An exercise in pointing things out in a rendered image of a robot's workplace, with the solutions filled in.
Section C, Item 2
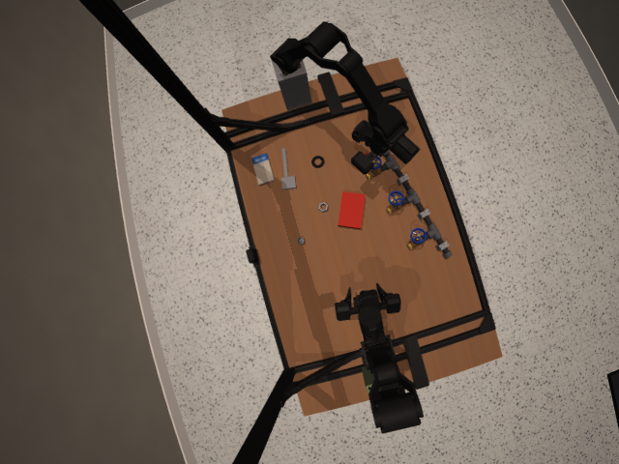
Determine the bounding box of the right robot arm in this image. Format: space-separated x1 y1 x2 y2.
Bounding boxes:
353 289 424 433

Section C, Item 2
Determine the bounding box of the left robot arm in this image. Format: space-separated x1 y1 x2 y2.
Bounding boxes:
270 21 420 164

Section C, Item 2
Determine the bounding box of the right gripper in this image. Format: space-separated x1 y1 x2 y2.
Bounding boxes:
335 283 401 321

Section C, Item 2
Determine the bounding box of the beige flat box with blue label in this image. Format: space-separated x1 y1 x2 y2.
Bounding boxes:
251 153 275 186

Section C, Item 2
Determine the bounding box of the red rectangular block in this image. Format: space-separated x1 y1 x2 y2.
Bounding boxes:
338 191 366 229

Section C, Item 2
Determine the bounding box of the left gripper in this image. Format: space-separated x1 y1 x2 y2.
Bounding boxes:
351 134 389 174

